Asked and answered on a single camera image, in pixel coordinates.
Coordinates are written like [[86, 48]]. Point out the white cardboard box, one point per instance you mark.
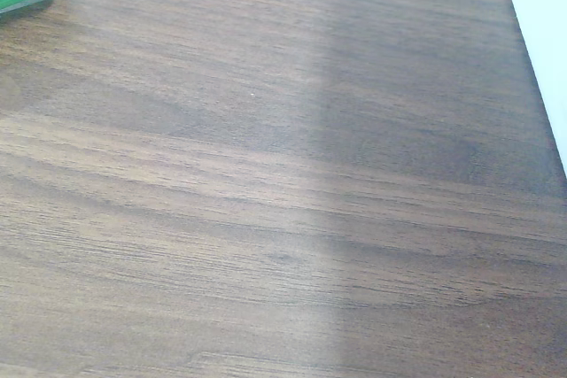
[[542, 6]]

